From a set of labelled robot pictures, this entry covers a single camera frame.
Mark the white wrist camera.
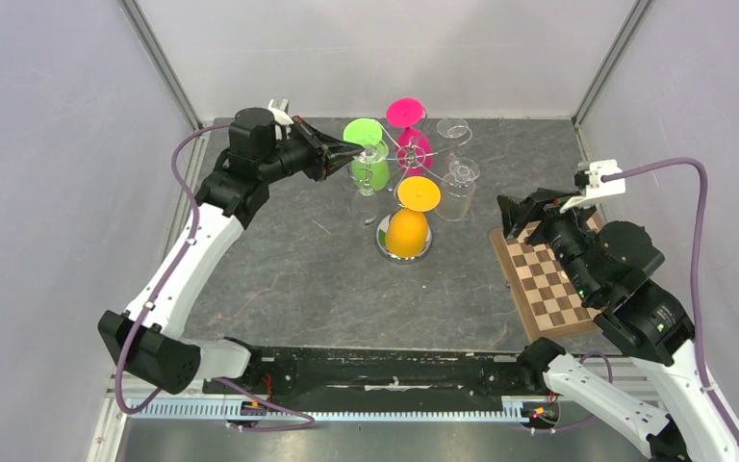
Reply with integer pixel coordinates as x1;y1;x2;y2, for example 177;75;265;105
268;98;293;126
560;160;626;213

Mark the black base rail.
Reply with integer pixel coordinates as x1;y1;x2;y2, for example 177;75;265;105
200;344;581;416

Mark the clear glass near front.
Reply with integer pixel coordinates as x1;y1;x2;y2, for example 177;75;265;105
435;157;480;221

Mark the wooden chessboard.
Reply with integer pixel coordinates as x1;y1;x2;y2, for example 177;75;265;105
489;222;599;343

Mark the orange wine glass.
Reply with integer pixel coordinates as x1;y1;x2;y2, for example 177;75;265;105
385;176;441;258

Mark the green wine glass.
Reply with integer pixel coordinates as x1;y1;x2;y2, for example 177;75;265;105
343;117;391;192

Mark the pink wine glass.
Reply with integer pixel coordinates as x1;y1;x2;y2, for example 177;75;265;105
386;97;432;176

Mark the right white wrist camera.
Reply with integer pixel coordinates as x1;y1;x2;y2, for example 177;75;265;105
560;160;626;213

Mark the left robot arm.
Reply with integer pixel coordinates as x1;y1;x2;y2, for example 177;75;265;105
97;107;365;395

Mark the chrome wine glass rack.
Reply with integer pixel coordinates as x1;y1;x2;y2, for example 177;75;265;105
343;100;480;265

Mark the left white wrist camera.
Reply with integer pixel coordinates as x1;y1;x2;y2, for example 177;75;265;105
268;98;293;126

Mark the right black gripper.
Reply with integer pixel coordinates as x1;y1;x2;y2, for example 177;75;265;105
497;186;601;300

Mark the clear wine glass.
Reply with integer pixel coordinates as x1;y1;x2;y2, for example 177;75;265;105
349;146;389;226

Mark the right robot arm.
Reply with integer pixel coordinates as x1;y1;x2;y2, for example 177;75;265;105
497;188;739;461

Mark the clear glass at back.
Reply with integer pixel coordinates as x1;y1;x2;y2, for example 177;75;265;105
436;117;472;144

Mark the white slotted cable duct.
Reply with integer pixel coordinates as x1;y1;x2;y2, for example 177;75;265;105
134;397;549;424

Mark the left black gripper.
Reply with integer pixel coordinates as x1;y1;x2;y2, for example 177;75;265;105
260;116;365;185

